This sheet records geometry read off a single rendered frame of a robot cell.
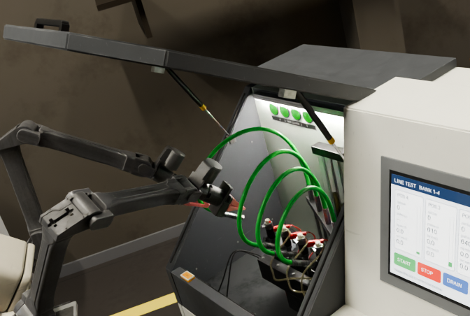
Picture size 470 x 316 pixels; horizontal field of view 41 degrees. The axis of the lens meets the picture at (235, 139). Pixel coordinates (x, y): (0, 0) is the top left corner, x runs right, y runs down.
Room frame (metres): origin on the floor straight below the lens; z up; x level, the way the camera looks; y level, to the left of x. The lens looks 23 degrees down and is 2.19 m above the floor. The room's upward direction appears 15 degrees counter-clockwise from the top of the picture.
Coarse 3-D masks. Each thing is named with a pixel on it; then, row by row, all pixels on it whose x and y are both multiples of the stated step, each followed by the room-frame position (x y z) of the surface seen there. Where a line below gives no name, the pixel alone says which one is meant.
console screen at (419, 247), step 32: (384, 160) 1.39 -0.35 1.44; (384, 192) 1.38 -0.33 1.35; (416, 192) 1.29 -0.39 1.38; (448, 192) 1.22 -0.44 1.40; (384, 224) 1.37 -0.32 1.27; (416, 224) 1.28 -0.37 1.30; (448, 224) 1.21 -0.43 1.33; (384, 256) 1.35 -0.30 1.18; (416, 256) 1.27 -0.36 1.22; (448, 256) 1.20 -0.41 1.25; (416, 288) 1.26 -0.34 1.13; (448, 288) 1.18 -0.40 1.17
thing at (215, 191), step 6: (210, 186) 1.71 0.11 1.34; (222, 186) 1.74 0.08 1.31; (228, 186) 1.71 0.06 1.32; (210, 192) 1.69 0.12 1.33; (216, 192) 1.70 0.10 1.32; (222, 192) 1.71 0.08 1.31; (228, 192) 1.70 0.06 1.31; (210, 198) 1.68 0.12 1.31; (216, 198) 1.69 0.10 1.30; (222, 198) 1.70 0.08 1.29; (210, 204) 1.74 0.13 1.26; (216, 204) 1.69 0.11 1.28; (222, 204) 1.69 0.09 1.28; (216, 210) 1.69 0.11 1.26
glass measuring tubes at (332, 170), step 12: (324, 144) 1.88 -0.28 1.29; (324, 156) 1.85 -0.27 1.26; (336, 156) 1.80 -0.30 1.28; (324, 168) 1.88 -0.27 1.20; (336, 168) 1.82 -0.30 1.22; (324, 180) 1.88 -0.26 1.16; (336, 180) 1.83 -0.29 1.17; (336, 192) 1.85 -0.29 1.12; (336, 204) 1.85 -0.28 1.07; (336, 216) 1.89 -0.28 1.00
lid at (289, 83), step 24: (48, 24) 1.53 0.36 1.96; (72, 48) 1.31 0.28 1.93; (96, 48) 1.30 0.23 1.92; (120, 48) 1.29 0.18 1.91; (144, 48) 1.28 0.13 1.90; (192, 72) 1.30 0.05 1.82; (216, 72) 1.33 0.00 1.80; (240, 72) 1.36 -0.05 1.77; (264, 72) 1.39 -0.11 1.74; (288, 96) 1.45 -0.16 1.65; (336, 96) 1.50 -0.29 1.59; (360, 96) 1.54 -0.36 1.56
